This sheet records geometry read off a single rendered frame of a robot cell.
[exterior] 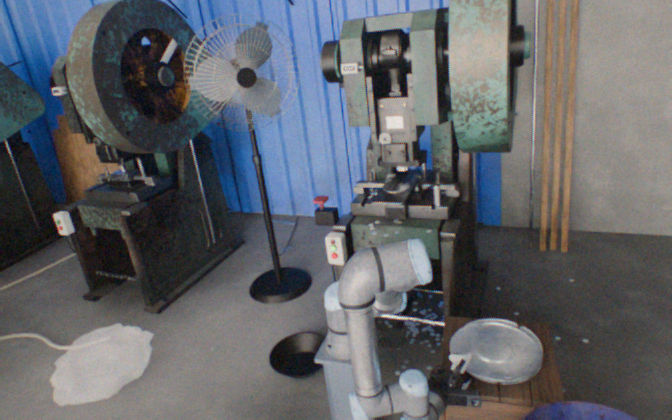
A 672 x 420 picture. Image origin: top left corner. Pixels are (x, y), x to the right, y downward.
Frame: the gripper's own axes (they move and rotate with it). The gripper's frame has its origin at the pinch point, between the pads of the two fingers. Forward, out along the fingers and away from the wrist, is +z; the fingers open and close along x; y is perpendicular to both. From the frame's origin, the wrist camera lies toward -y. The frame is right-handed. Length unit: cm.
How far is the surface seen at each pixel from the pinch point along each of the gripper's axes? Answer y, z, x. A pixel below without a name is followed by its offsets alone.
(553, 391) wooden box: -23.0, 9.3, 5.1
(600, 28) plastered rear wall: 13, 192, -95
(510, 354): -8.1, 12.5, 0.0
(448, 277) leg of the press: 27.7, 37.7, -6.3
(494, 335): 0.4, 19.7, 0.2
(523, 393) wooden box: -15.8, 3.6, 5.4
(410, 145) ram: 51, 50, -58
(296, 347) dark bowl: 95, 8, 38
